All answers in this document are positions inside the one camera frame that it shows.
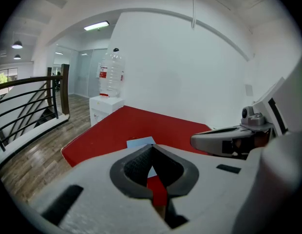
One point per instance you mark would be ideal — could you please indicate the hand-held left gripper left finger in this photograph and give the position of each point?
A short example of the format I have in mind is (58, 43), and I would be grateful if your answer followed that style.
(100, 199)

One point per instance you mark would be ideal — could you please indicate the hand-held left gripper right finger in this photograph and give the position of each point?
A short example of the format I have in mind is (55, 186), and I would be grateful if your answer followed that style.
(214, 191)

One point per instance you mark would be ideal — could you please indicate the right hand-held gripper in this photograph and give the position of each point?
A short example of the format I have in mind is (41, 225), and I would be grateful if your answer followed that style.
(275, 101)

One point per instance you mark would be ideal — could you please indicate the white notebook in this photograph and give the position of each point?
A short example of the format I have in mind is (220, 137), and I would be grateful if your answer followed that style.
(141, 142)

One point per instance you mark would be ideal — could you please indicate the person's right hand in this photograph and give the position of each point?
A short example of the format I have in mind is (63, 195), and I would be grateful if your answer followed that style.
(260, 139)

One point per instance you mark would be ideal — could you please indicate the red tablecloth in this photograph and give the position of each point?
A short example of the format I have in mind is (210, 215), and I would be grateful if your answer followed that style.
(141, 123)

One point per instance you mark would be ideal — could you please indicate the white water dispenser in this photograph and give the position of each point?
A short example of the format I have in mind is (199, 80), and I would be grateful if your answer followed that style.
(104, 108)

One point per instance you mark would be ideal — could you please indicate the clear water dispenser bottle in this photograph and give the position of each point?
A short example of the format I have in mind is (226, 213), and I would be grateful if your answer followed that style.
(112, 74)

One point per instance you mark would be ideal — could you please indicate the glass office partition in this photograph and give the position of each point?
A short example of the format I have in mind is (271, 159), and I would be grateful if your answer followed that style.
(91, 74)

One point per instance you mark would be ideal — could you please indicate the black metal stair railing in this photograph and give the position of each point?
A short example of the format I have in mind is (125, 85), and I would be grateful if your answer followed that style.
(26, 80)

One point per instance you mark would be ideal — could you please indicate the window with green trees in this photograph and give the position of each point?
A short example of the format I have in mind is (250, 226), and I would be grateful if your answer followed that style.
(6, 78)

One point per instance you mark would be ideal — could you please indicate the fluorescent ceiling light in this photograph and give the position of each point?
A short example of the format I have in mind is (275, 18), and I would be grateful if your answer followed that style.
(96, 26)

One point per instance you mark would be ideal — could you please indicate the black pendant lamp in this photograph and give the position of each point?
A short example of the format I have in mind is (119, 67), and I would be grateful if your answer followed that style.
(17, 45)
(17, 57)

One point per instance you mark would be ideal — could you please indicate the silver fisheye camera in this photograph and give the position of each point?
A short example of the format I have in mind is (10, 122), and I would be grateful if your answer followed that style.
(245, 112)

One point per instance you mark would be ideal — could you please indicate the white wall plate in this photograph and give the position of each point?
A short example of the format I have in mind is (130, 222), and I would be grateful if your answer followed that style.
(249, 90)

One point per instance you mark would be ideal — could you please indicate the grey wall pipe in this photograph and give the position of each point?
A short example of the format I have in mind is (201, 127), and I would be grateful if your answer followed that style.
(214, 29)

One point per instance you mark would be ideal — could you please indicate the brown wooden railing post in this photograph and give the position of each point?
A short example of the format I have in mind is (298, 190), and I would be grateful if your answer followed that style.
(49, 86)
(65, 89)

